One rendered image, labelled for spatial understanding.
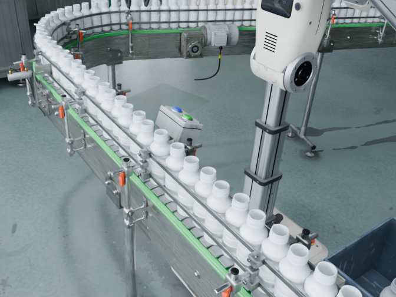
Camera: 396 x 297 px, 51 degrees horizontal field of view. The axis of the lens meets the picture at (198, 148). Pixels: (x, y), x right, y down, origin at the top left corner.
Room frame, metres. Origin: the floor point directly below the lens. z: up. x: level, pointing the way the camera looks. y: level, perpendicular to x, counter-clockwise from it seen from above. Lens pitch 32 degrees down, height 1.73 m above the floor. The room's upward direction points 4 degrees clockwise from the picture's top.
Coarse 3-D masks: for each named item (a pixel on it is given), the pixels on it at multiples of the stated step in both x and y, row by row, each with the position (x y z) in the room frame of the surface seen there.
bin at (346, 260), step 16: (384, 224) 0.92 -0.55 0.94; (368, 240) 0.88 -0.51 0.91; (384, 240) 0.94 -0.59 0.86; (336, 256) 0.79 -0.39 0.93; (352, 256) 0.84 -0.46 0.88; (368, 256) 0.91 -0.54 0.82; (384, 256) 0.93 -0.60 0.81; (352, 272) 0.87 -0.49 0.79; (368, 272) 0.93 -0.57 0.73; (384, 272) 0.92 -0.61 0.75; (368, 288) 0.86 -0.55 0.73
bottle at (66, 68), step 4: (64, 56) 1.49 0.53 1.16; (68, 56) 1.50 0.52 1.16; (72, 56) 1.49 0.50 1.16; (64, 60) 1.47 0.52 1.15; (68, 60) 1.47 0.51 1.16; (64, 64) 1.47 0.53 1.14; (68, 64) 1.47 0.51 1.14; (64, 68) 1.46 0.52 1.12; (68, 68) 1.46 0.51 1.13; (64, 72) 1.46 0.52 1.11; (68, 72) 1.46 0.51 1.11; (68, 76) 1.46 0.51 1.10; (64, 80) 1.46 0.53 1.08; (64, 84) 1.46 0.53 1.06; (68, 84) 1.46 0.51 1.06; (68, 88) 1.46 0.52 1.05; (64, 92) 1.47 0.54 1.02; (68, 96) 1.46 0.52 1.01
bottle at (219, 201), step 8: (216, 184) 0.77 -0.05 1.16; (224, 184) 0.77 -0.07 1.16; (216, 192) 0.74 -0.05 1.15; (224, 192) 0.74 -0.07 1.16; (208, 200) 0.75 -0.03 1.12; (216, 200) 0.74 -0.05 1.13; (224, 200) 0.74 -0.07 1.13; (216, 208) 0.73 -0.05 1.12; (224, 208) 0.73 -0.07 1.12; (208, 216) 0.74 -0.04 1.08; (224, 216) 0.73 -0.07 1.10; (208, 224) 0.74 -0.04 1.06; (216, 224) 0.73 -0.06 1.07; (216, 232) 0.73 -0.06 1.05; (208, 240) 0.73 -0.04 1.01
